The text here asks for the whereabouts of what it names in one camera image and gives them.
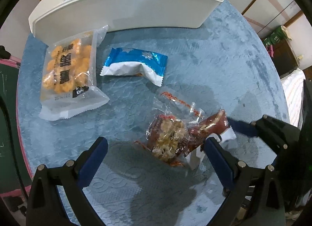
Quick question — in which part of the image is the mixed nuts clear packet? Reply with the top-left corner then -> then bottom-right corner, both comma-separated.
134,86 -> 206,166

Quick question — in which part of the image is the orange fried snack bag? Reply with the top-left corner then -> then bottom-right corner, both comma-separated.
39,26 -> 109,121

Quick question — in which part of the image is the dark red date packet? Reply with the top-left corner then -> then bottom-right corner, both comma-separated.
183,109 -> 236,170

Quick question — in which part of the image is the green bag with flowers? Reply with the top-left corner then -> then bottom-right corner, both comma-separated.
262,25 -> 292,58

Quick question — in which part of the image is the blue table cloth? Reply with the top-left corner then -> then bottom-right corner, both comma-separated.
17,1 -> 289,225

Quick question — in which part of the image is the blue white candy wrapper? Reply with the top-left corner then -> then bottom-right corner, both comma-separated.
100,47 -> 168,87

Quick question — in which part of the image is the white plastic storage bin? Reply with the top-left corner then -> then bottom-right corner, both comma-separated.
28,0 -> 224,45

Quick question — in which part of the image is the green chalkboard pink frame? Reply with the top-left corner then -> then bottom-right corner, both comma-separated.
1,64 -> 32,200

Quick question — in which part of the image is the black cable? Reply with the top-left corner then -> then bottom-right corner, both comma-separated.
0,96 -> 30,202

